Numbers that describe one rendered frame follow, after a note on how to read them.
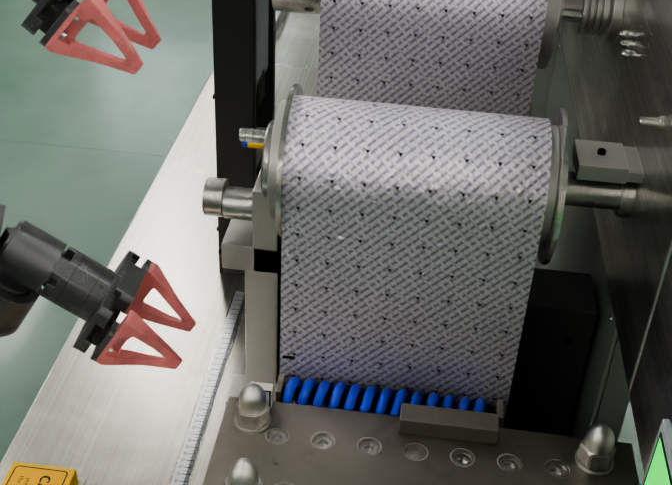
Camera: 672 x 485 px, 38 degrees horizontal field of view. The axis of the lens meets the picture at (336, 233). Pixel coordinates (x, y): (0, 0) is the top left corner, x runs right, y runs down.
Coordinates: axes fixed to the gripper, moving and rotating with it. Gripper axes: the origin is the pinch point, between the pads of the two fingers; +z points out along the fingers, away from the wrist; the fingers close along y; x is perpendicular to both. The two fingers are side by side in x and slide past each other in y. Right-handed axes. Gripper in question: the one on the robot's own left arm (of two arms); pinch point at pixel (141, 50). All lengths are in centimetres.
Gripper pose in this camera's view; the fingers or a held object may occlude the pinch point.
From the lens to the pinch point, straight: 92.3
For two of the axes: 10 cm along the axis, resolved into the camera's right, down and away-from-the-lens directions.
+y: -1.2, 5.4, -8.3
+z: 7.3, 6.2, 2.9
